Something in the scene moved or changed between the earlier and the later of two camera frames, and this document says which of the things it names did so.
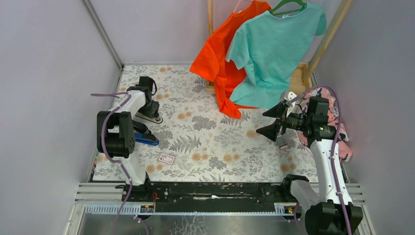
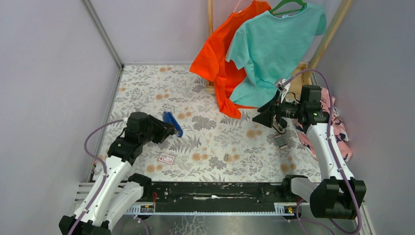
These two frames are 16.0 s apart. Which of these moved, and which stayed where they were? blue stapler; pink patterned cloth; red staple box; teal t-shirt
Moved: blue stapler
Stayed: pink patterned cloth; red staple box; teal t-shirt
